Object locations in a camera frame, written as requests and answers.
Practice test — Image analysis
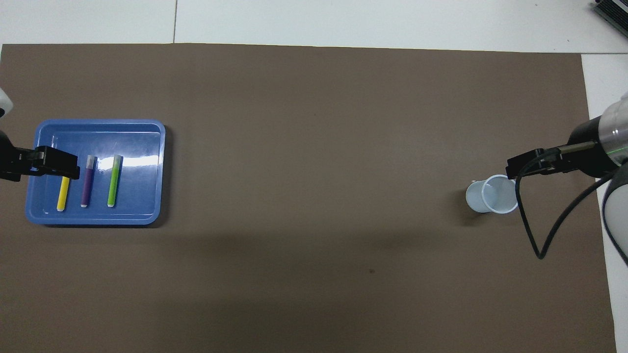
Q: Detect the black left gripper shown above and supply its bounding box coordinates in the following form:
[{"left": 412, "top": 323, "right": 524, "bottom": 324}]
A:
[{"left": 0, "top": 129, "right": 81, "bottom": 182}]

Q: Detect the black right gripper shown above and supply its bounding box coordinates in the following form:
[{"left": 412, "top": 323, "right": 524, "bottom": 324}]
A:
[{"left": 506, "top": 115, "right": 620, "bottom": 180}]

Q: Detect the yellow marker pen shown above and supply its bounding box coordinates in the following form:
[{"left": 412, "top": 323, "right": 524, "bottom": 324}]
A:
[{"left": 57, "top": 176, "right": 71, "bottom": 212}]

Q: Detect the purple marker pen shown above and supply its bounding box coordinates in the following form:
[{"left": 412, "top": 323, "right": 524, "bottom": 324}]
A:
[{"left": 80, "top": 155, "right": 98, "bottom": 208}]

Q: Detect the green marker pen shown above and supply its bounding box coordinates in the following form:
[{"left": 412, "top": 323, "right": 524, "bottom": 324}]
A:
[{"left": 107, "top": 155, "right": 123, "bottom": 208}]

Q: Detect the translucent plastic cup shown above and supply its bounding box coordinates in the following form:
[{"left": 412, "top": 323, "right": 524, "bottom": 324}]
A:
[{"left": 465, "top": 175, "right": 520, "bottom": 215}]

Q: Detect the blue plastic tray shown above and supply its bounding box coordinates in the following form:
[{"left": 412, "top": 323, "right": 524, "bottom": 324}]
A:
[{"left": 25, "top": 119, "right": 166, "bottom": 226}]

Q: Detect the grey ribbed device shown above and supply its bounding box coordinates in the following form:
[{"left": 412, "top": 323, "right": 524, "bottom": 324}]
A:
[{"left": 591, "top": 0, "right": 628, "bottom": 31}]

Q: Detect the brown table mat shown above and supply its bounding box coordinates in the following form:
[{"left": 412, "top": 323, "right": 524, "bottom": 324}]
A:
[{"left": 0, "top": 43, "right": 618, "bottom": 353}]

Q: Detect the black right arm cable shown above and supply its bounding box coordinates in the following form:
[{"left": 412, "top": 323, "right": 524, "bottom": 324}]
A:
[{"left": 515, "top": 147, "right": 618, "bottom": 260}]

